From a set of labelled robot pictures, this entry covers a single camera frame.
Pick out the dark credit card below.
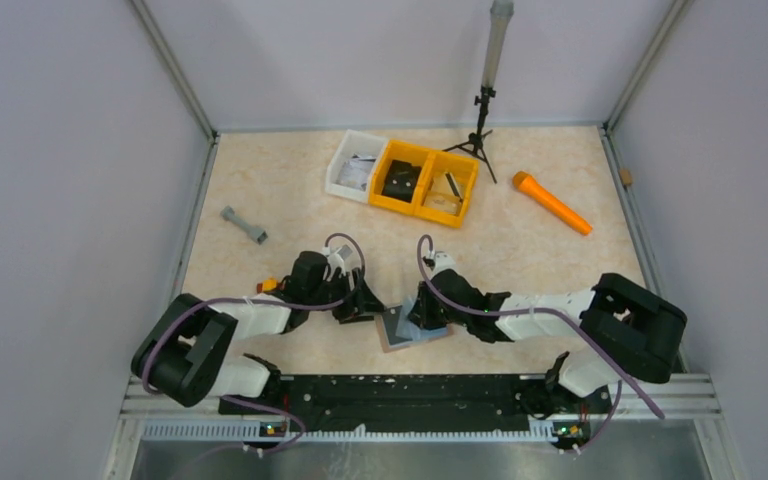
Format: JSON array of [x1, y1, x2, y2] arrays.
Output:
[[380, 306, 414, 351]]

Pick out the brown leather card holder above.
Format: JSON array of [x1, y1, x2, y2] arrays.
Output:
[[376, 296, 454, 353]]

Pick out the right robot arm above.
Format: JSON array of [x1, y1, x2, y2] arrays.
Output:
[[407, 268, 688, 397]]

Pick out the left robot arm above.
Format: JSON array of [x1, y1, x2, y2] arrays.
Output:
[[131, 246, 387, 407]]

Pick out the black card in bin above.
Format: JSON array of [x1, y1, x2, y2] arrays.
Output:
[[381, 159, 422, 203]]

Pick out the yellow toy car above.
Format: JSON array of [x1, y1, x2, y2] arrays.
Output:
[[256, 277, 280, 293]]

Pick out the grey dumbbell-shaped part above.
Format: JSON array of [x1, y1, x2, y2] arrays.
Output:
[[220, 206, 268, 245]]

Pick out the yellow double plastic bin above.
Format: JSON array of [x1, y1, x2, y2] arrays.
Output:
[[368, 140, 479, 228]]

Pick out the white plastic bin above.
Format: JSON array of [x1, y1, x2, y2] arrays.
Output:
[[324, 130, 389, 204]]

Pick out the papers in white bin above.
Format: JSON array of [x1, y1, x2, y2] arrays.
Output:
[[336, 154, 377, 191]]

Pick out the black tripod with grey pole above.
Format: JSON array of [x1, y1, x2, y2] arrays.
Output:
[[445, 0, 515, 184]]

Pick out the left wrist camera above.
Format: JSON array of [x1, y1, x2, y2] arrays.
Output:
[[322, 245, 355, 272]]

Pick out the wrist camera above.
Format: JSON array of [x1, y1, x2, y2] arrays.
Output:
[[322, 245, 355, 272], [422, 251, 456, 277]]

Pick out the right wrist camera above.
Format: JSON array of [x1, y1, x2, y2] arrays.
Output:
[[422, 251, 456, 277]]

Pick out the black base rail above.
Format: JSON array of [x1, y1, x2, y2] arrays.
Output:
[[253, 374, 552, 433]]

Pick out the orange plastic cone handle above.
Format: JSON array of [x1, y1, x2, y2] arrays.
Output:
[[512, 171, 592, 236]]

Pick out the white cable duct strip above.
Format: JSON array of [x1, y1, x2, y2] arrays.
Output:
[[142, 420, 558, 443]]

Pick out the small tan wall block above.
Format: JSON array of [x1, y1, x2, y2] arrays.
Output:
[[618, 168, 633, 188]]

